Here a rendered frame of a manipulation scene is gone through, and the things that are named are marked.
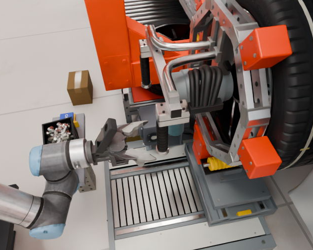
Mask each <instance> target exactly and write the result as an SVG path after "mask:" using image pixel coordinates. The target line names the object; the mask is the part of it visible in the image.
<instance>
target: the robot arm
mask: <svg viewBox="0 0 313 250"><path fill-rule="evenodd" d="M147 123H148V121H139V122H134V123H129V124H126V125H123V126H120V127H118V128H117V124H116V120H115V119H112V118H108V119H107V121H106V123H105V125H104V126H103V128H102V130H101V132H100V133H99V135H98V137H97V139H96V140H95V145H93V142H92V140H89V141H87V140H86V139H85V138H81V139H74V140H70V141H64V142H58V143H52V144H45V145H43V144H42V145H40V146H35V147H33V148H32V149H31V150H30V153H29V168H30V171H31V173H32V175H33V176H38V177H39V176H42V175H43V177H44V178H45V180H46V181H47V184H46V186H45V189H44V192H43V195H42V197H39V196H34V195H32V194H29V193H26V192H23V191H21V190H18V189H15V188H13V187H10V186H7V185H4V184H1V183H0V220H3V221H6V222H9V223H13V224H16V225H19V226H22V227H23V228H26V229H30V231H29V235H30V236H31V237H34V238H36V239H43V240H50V239H56V238H58V237H60V236H61V235H62V234H63V231H64V227H65V225H66V220H67V216H68V212H69V208H70V204H71V200H72V197H73V195H74V194H75V193H76V192H77V190H78V188H79V177H78V175H77V173H76V172H75V169H80V168H86V167H89V166H90V164H93V165H98V162H103V161H108V162H109V160H110V161H111V162H110V163H111V164H112V166H113V167H115V166H121V165H127V164H129V160H134V161H135V162H136V164H137V165H138V166H141V167H142V166H144V164H145V162H151V161H155V160H156V157H154V156H153V155H151V154H145V153H144V152H138V151H136V150H135V149H133V148H131V149H129V150H127V148H128V145H127V143H126V142H125V141H126V139H127V137H129V136H132V137H135V136H136V135H137V134H138V130H139V127H141V126H144V125H145V124H147Z"/></svg>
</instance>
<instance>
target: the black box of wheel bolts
mask: <svg viewBox="0 0 313 250"><path fill-rule="evenodd" d="M42 136H43V145H45V144H52V143H58V142H64V141H70V140H74V139H79V136H78V131H77V129H76V126H75V124H74V122H73V118H72V117H68V118H64V119H60V120H56V121H53V122H49V123H45V124H42Z"/></svg>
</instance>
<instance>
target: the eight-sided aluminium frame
mask: <svg viewBox="0 0 313 250"><path fill-rule="evenodd" d="M213 17H216V19H217V20H218V22H219V24H220V25H221V26H222V27H223V28H224V29H225V32H226V34H227V35H228V36H229V38H230V39H231V42H232V45H233V48H234V57H235V67H236V76H237V84H238V92H239V100H240V108H241V111H240V119H239V122H238V125H237V128H236V131H235V134H234V137H233V140H232V143H231V145H228V144H225V143H224V142H223V141H222V139H221V137H220V134H219V132H218V130H217V128H216V125H215V123H214V121H213V119H212V116H211V114H210V112H205V113H198V114H194V118H195V120H196V121H197V124H198V127H199V129H200V132H201V134H202V137H203V139H204V142H205V144H206V149H207V150H208V152H209V154H210V155H211V156H214V157H216V158H217V159H219V160H221V161H223V162H224V163H226V164H227V165H230V166H231V167H232V166H237V165H242V163H241V161H240V159H239V156H238V154H237V152H238V150H239V147H240V144H241V142H242V140H244V139H249V138H255V137H261V136H262V135H263V133H264V131H265V128H266V126H267V125H269V120H270V118H271V115H270V111H271V106H270V105H269V97H268V88H267V79H266V70H265V68H261V69H254V70H251V76H252V84H253V92H254V101H255V103H254V102H253V94H252V86H251V77H250V70H247V71H244V70H243V65H242V60H241V55H240V50H239V45H240V43H241V42H242V41H243V40H244V39H245V38H246V37H247V36H248V35H249V34H250V33H251V32H252V31H253V30H254V29H255V28H260V27H259V26H258V23H257V22H254V21H253V19H252V18H251V17H250V16H249V15H248V14H247V13H246V12H245V11H244V9H243V8H242V7H241V6H240V5H239V4H238V3H237V2H236V1H235V0H205V1H204V2H203V4H202V5H201V6H200V8H199V9H198V10H197V12H196V13H195V15H194V16H193V17H192V19H191V23H190V38H189V42H196V41H197V32H200V34H199V41H206V40H207V32H208V28H209V25H210V24H211V23H212V22H213ZM202 65H203V61H202V62H195V63H191V64H187V68H195V67H201V66H202ZM203 118H205V119H206V122H207V125H208V128H209V130H210V132H211V135H212V137H213V140H214V141H212V140H211V137H210V135H209V133H208V130H207V128H206V125H205V123H204V121H203Z"/></svg>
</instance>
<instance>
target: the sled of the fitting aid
mask: <svg viewBox="0 0 313 250"><path fill-rule="evenodd" d="M192 145H193V142H189V143H185V148H184V150H185V154H186V157H187V160H188V163H189V166H190V170H191V173H192V176H193V179H194V182H195V185H196V188H197V191H198V194H199V197H200V201H201V204H202V207H203V210H204V213H205V216H206V220H207V223H208V226H209V227H213V226H218V225H222V224H227V223H232V222H236V221H241V220H246V219H251V218H256V217H261V216H265V215H270V214H274V212H275V211H276V210H277V209H278V207H277V205H276V203H275V201H274V199H273V197H272V196H270V198H269V199H267V200H262V201H257V202H252V203H247V204H242V205H237V206H232V207H227V208H222V209H217V210H214V209H213V207H212V204H211V201H210V198H209V195H208V192H207V189H206V186H205V183H204V180H203V178H202V175H201V172H200V169H199V166H198V163H197V160H196V157H195V154H194V151H193V148H192Z"/></svg>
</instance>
